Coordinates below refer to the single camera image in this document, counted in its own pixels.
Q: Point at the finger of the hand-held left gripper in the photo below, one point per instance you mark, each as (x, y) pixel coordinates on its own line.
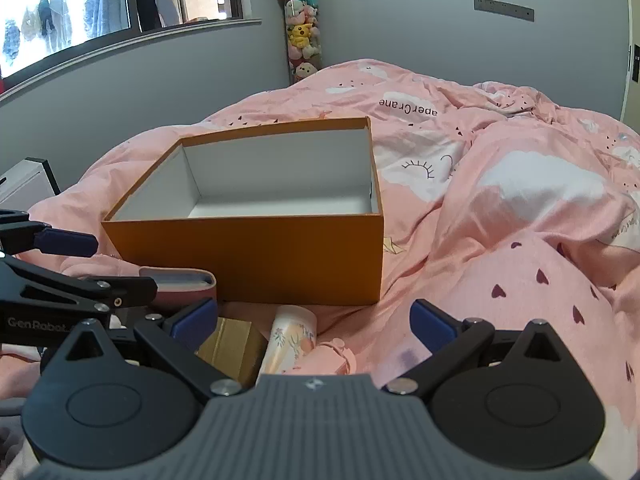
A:
(50, 285)
(70, 243)

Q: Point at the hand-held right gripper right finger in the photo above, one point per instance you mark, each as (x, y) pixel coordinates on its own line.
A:
(432, 322)

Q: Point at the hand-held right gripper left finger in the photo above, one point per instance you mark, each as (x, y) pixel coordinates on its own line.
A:
(192, 321)

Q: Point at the mauve pink case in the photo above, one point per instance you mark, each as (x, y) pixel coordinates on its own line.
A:
(175, 287)

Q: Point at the orange cardboard box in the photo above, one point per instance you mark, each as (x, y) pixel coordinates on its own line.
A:
(250, 260)

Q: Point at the floral print cup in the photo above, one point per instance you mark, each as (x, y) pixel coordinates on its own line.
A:
(292, 340)

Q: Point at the pink printed blanket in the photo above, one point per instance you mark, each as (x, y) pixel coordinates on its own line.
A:
(500, 210)

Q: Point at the row of hanging clothes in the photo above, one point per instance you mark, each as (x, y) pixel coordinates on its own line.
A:
(105, 5)

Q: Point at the clear tube of plush toys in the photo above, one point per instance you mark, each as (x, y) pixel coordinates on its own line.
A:
(300, 30)

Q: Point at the white door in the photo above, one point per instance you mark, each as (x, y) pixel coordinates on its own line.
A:
(631, 20)

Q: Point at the grey wall plate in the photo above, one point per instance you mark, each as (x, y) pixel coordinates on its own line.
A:
(502, 9)

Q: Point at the black wall switch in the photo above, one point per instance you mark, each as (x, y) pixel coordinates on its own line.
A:
(636, 62)

